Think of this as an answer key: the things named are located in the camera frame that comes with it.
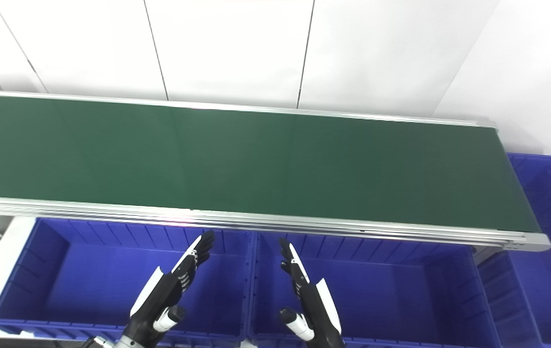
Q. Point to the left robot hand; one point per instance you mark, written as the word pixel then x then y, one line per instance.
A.
pixel 161 295

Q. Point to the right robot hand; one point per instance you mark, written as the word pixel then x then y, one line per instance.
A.
pixel 315 304

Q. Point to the green conveyor belt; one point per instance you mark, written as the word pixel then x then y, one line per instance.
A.
pixel 256 159
pixel 304 226

